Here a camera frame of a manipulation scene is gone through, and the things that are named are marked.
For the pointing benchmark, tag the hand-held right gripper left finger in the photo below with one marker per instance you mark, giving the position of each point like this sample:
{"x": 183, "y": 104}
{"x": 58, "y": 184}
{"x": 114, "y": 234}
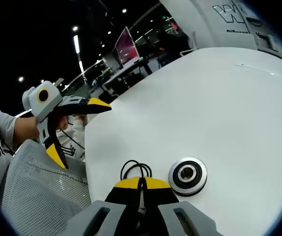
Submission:
{"x": 121, "y": 196}

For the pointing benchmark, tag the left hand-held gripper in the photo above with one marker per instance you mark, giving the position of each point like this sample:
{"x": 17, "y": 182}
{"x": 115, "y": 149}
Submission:
{"x": 36, "y": 105}

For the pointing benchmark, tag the grey mesh chair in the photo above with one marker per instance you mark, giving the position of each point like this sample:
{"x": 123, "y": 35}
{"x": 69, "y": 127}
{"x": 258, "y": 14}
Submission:
{"x": 40, "y": 191}

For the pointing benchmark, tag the person's left forearm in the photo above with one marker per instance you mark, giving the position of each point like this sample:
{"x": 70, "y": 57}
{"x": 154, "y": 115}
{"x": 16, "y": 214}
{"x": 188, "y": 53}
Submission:
{"x": 26, "y": 130}

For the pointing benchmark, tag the computer monitor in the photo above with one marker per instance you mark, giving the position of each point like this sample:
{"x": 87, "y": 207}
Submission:
{"x": 126, "y": 46}

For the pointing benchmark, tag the white table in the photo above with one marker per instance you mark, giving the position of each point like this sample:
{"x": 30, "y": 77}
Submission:
{"x": 192, "y": 110}

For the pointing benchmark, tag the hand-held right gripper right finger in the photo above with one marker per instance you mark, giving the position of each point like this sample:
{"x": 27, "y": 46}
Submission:
{"x": 160, "y": 196}

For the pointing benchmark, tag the white printed panel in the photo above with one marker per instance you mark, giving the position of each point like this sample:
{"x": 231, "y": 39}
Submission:
{"x": 204, "y": 22}

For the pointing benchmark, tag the office desk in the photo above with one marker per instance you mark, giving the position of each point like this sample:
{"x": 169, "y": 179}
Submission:
{"x": 128, "y": 70}

